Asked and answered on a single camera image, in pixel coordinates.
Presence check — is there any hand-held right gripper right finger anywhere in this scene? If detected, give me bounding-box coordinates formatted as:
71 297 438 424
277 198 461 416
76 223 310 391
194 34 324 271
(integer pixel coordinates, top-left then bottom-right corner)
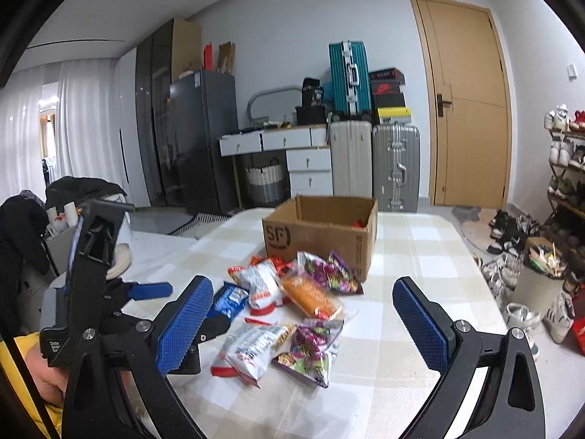
392 275 548 439

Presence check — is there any white desk with drawers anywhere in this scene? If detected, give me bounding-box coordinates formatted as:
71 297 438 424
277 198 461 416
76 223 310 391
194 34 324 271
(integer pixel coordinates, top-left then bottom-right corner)
218 123 334 197

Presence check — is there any person's left hand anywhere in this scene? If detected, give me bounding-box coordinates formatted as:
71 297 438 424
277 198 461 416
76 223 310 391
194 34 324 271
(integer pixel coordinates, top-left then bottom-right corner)
32 366 69 408

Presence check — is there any orange bread packet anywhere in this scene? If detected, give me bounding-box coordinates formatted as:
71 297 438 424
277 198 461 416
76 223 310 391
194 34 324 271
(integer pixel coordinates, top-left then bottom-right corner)
280 272 346 322

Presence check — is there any brown cardboard panel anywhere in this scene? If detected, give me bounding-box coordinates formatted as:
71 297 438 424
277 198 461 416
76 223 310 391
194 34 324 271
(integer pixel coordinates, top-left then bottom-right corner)
171 18 203 79

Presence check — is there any grey fridge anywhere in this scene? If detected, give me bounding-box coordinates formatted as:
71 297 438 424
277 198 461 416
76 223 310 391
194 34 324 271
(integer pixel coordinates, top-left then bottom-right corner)
169 70 241 215

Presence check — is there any grey floor mat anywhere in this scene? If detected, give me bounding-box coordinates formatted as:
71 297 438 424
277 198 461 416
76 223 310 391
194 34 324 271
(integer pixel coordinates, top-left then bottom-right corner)
452 206 499 252

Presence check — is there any white and red chips packet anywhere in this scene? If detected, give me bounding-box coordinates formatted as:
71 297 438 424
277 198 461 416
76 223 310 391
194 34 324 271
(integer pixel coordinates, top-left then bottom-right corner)
227 256 293 316
211 321 295 387

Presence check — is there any blue snack packet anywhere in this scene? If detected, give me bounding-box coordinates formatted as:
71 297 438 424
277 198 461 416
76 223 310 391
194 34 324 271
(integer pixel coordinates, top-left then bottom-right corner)
205 281 250 330

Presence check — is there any wooden shoe rack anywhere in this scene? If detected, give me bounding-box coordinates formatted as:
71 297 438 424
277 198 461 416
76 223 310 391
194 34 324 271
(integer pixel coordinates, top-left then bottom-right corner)
546 125 585 284

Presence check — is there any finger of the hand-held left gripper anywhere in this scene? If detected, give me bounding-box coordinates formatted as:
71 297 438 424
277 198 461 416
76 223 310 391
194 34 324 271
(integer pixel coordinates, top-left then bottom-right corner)
201 313 231 346
104 281 173 305

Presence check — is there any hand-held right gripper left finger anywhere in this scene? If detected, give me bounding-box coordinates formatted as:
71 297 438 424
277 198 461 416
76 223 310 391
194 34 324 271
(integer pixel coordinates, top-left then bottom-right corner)
61 275 215 439

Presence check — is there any silver suitcase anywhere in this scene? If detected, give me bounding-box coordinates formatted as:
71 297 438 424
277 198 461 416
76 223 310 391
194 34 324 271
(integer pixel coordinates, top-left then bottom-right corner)
371 123 421 213

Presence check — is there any black bag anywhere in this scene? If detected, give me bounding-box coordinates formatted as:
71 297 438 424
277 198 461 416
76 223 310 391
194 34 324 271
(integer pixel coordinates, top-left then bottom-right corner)
296 78 330 125

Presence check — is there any beige suitcase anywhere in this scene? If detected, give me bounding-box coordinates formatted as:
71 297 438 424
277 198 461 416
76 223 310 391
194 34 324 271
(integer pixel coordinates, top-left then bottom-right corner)
329 119 373 199

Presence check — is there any striped rug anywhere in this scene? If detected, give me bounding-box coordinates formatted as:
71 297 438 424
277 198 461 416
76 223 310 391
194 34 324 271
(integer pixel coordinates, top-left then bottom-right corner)
176 213 229 239

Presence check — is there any woven laundry basket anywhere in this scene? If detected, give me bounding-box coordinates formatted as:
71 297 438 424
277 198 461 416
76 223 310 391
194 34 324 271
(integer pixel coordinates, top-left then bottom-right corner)
246 158 286 206

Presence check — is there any dark glass wardrobe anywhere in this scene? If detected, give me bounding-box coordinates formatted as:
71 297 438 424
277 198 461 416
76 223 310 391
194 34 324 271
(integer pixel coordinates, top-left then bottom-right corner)
135 18 202 209

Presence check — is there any oval mirror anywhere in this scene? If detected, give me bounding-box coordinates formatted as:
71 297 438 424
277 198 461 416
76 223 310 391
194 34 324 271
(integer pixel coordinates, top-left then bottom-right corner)
247 86 302 126

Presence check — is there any teal suitcase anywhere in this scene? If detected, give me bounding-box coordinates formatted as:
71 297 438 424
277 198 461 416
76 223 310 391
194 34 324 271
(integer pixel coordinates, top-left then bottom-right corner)
328 41 372 117

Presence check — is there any wooden door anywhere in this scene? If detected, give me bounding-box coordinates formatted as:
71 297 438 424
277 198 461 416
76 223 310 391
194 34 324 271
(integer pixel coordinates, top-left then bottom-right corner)
409 0 513 211

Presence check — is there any pile of sneakers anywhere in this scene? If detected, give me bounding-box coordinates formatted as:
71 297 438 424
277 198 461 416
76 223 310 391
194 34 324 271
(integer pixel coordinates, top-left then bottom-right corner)
473 208 577 360

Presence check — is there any cardboard box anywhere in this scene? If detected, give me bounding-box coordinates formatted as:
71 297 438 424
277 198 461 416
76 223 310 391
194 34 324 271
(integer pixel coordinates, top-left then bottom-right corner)
262 194 378 283

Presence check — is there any black jacket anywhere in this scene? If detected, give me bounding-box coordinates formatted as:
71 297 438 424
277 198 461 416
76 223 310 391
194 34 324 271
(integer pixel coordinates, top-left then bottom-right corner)
46 176 129 213
0 194 51 330

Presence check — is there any purple snack packet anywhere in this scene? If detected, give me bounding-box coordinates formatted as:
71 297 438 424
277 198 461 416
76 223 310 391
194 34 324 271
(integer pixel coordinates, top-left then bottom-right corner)
297 250 364 296
273 318 344 389

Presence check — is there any chequered tablecloth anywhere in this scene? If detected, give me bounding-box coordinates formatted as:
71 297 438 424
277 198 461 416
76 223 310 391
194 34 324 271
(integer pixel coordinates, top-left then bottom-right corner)
105 210 540 439

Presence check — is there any beige waste bin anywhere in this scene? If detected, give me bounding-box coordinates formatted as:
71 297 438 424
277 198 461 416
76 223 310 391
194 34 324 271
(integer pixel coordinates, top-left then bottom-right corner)
514 238 579 316

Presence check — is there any brown paper bag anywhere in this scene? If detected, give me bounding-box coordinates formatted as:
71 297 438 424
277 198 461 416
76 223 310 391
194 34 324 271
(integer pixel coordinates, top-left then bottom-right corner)
217 42 236 74

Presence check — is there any white curtain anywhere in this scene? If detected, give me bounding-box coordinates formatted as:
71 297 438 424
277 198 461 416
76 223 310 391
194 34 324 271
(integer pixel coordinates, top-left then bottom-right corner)
0 55 120 188

